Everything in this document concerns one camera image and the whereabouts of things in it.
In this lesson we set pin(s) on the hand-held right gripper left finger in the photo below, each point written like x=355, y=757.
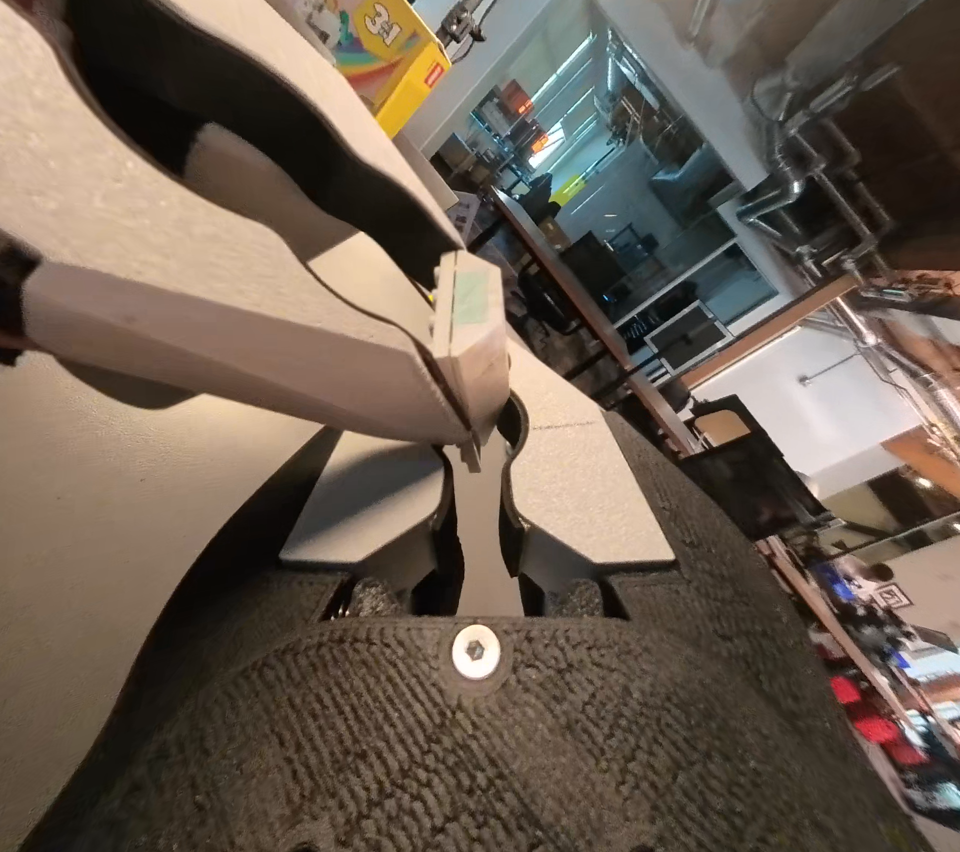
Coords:
x=360, y=492

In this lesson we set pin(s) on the white lego assembly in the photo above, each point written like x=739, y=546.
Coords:
x=472, y=312

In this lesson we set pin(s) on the yellow lego box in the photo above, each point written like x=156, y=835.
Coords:
x=352, y=4

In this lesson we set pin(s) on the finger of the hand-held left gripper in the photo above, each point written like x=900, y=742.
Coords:
x=247, y=19
x=150, y=267

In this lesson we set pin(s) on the metal ventilation duct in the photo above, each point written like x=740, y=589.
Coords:
x=795, y=191

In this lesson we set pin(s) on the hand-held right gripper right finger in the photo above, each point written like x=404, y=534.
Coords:
x=592, y=492

